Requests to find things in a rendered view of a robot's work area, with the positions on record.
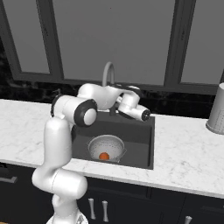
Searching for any dark cupboard door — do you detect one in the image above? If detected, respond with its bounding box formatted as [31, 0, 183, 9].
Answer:
[178, 207, 224, 224]
[97, 197, 179, 224]
[76, 194, 100, 224]

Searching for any grey curved sink faucet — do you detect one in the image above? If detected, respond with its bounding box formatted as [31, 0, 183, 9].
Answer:
[101, 60, 116, 88]

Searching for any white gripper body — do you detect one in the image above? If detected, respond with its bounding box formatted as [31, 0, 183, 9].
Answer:
[115, 95, 124, 110]

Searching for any grey perforated cylinder container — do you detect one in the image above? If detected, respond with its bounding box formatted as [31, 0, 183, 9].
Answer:
[205, 81, 224, 136]

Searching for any dark drawer front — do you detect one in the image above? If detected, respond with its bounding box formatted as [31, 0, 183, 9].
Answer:
[0, 163, 42, 205]
[184, 193, 224, 214]

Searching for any white perforated colander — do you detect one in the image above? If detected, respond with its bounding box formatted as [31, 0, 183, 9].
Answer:
[87, 134, 128, 164]

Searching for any orange fruit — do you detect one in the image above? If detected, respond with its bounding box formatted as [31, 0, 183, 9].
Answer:
[98, 151, 110, 162]

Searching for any dark sink basin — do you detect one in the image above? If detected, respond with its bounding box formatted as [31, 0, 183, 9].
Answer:
[70, 108, 156, 171]

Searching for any dark panel under sink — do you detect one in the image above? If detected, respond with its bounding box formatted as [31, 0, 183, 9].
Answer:
[86, 177, 152, 201]

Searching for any grey drawer handle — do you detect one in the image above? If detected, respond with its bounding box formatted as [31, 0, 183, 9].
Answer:
[0, 174, 18, 185]

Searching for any dark framed window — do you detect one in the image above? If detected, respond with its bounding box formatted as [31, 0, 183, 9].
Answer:
[0, 0, 224, 96]

